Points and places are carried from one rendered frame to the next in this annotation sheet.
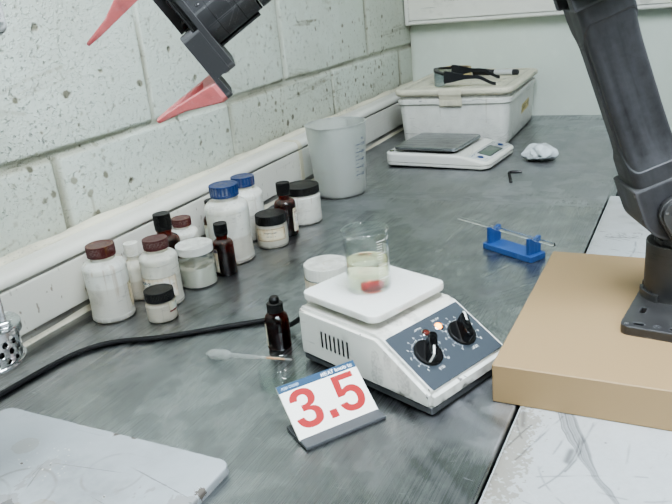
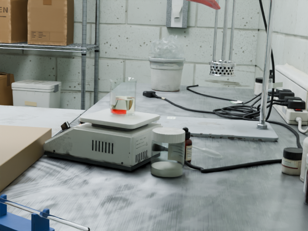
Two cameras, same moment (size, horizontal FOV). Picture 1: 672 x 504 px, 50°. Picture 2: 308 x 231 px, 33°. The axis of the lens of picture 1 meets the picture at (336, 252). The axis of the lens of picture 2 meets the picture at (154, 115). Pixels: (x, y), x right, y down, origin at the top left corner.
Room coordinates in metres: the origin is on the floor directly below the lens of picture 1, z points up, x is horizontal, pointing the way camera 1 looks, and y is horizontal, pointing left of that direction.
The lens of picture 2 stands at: (1.68, -0.37, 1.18)
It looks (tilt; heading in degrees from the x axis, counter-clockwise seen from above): 11 degrees down; 157
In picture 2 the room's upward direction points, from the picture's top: 2 degrees clockwise
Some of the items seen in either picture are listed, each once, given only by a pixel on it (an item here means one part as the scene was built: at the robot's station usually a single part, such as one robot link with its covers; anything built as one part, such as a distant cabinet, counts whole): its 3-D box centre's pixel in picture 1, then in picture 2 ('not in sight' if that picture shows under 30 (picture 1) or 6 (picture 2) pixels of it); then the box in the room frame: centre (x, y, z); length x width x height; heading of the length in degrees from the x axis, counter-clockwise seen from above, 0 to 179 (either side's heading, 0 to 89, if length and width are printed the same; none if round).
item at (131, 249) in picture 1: (135, 270); not in sight; (1.00, 0.30, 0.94); 0.03 x 0.03 x 0.09
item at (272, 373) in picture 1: (283, 374); not in sight; (0.71, 0.07, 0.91); 0.06 x 0.06 x 0.02
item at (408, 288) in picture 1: (373, 289); (120, 118); (0.75, -0.04, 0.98); 0.12 x 0.12 x 0.01; 41
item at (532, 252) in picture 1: (513, 242); (18, 217); (1.03, -0.27, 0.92); 0.10 x 0.03 x 0.04; 33
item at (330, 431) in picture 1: (330, 402); not in sight; (0.62, 0.02, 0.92); 0.09 x 0.06 x 0.04; 118
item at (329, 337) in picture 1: (392, 330); (108, 138); (0.73, -0.06, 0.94); 0.22 x 0.13 x 0.08; 41
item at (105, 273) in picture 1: (107, 280); not in sight; (0.94, 0.32, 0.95); 0.06 x 0.06 x 0.11
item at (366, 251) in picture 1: (365, 257); (123, 96); (0.75, -0.03, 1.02); 0.06 x 0.05 x 0.08; 136
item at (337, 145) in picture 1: (341, 156); not in sight; (1.49, -0.03, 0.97); 0.18 x 0.13 x 0.15; 153
